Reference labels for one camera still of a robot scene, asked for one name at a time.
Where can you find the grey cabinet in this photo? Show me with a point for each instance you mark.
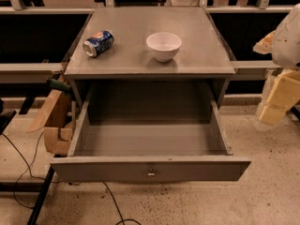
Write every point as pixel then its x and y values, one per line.
pixel 201 55

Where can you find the grey open top drawer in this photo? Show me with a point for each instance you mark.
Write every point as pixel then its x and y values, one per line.
pixel 122 133

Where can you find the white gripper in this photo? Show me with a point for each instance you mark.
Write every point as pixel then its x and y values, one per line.
pixel 288 41

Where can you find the green handled tool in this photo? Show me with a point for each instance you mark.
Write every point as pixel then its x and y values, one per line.
pixel 59 85

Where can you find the blue pepsi can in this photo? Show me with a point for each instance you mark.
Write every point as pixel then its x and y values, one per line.
pixel 98 43

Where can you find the white ceramic bowl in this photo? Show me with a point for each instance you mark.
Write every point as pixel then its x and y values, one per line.
pixel 163 46

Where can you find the small metal drawer knob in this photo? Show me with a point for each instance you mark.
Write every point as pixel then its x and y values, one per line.
pixel 151 173

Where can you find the brown cardboard box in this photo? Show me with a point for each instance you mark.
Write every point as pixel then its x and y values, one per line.
pixel 53 119

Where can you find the black metal frame leg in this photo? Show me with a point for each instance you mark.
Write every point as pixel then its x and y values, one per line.
pixel 41 198

